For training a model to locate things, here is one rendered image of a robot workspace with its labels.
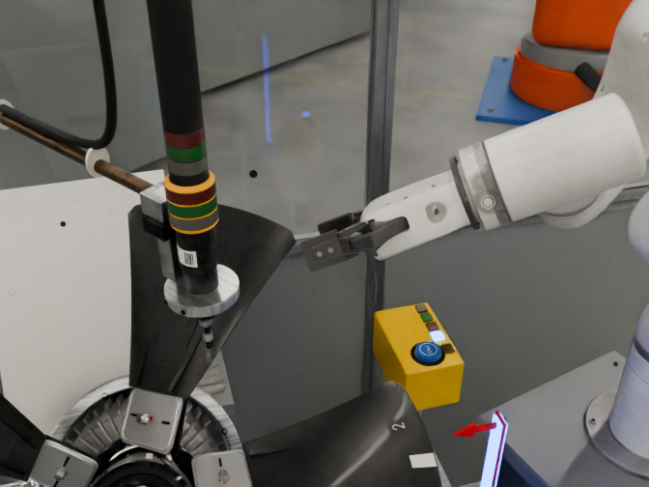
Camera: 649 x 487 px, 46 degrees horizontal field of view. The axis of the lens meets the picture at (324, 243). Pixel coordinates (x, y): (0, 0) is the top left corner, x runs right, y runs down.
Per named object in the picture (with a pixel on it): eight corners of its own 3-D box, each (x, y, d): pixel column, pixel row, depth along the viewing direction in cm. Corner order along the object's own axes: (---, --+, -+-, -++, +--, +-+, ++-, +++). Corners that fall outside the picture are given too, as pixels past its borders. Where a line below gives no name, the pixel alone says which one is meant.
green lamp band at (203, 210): (156, 207, 67) (155, 195, 66) (194, 187, 70) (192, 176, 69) (190, 224, 65) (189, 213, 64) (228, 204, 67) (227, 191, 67)
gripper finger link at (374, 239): (405, 237, 69) (350, 255, 71) (422, 215, 76) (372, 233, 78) (400, 225, 69) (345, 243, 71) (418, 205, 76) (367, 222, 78)
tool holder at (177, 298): (135, 289, 73) (120, 202, 68) (190, 256, 78) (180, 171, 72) (200, 329, 69) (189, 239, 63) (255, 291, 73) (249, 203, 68)
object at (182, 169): (159, 168, 65) (157, 155, 64) (189, 154, 67) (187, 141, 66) (186, 181, 63) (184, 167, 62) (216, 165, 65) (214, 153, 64)
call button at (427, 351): (410, 350, 124) (411, 342, 123) (434, 346, 125) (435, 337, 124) (420, 367, 121) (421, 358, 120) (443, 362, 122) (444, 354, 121)
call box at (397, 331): (371, 356, 137) (373, 309, 131) (423, 345, 140) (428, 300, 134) (402, 421, 125) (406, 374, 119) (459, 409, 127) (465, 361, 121)
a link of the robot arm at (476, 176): (513, 232, 71) (481, 243, 72) (509, 213, 79) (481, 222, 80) (482, 147, 70) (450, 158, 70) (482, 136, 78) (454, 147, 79)
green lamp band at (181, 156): (157, 155, 64) (155, 141, 63) (187, 140, 66) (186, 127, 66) (184, 167, 62) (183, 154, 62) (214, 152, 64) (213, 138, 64)
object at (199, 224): (158, 219, 68) (156, 208, 67) (195, 200, 70) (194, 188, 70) (192, 238, 65) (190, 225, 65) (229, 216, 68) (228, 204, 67)
